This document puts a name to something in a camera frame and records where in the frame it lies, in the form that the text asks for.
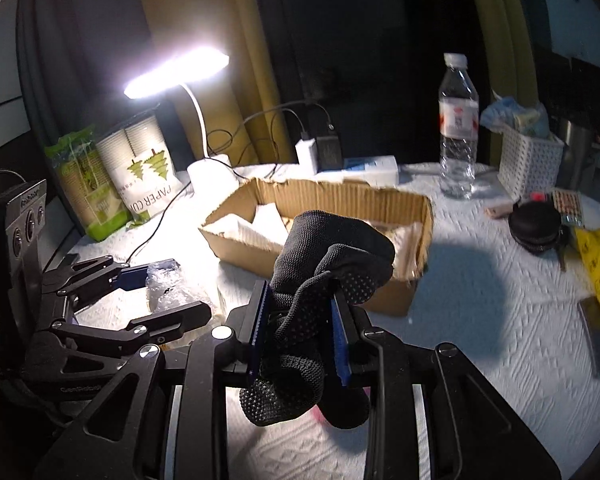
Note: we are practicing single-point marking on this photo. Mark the green paper cup pack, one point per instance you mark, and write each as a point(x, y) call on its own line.
point(82, 180)

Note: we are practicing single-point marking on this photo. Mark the paper cup package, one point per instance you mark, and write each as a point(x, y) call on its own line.
point(140, 160)

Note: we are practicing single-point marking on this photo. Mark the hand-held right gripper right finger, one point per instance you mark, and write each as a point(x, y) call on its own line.
point(339, 332)

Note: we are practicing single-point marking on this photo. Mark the black round zip case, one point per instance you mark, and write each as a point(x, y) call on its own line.
point(537, 227)

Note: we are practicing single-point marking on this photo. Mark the white woven basket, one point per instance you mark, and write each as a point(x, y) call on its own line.
point(527, 160)

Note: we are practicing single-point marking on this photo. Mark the black power adapter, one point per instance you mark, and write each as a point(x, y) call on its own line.
point(328, 150)

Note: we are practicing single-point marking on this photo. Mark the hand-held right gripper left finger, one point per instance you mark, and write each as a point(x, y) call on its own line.
point(258, 320)

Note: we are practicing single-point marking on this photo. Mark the white desk lamp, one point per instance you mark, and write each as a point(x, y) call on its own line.
point(180, 72)

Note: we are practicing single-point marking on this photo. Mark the white power adapter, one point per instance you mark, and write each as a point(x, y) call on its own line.
point(306, 152)

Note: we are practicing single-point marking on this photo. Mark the white cloth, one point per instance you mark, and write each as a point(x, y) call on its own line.
point(260, 230)

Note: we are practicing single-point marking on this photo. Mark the steel cup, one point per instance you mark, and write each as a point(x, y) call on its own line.
point(575, 147)

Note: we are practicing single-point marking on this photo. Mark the patterned card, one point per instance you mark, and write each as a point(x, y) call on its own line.
point(567, 207)

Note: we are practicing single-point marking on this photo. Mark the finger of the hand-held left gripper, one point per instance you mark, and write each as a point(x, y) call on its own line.
point(135, 276)
point(180, 317)

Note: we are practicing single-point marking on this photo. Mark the black dotted sock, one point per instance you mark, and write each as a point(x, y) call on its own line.
point(325, 260)

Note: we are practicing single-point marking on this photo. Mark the cardboard box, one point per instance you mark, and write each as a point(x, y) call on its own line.
point(330, 200)

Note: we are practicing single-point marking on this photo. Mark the clear plastic wrapper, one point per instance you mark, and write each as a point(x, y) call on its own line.
point(166, 287)

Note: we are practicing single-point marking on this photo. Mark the dark phone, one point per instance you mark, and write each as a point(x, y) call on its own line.
point(599, 335)

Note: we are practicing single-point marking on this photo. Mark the clear plastic water bottle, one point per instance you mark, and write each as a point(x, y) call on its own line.
point(457, 125)

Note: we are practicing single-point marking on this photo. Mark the white and blue box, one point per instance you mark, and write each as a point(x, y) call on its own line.
point(372, 167)

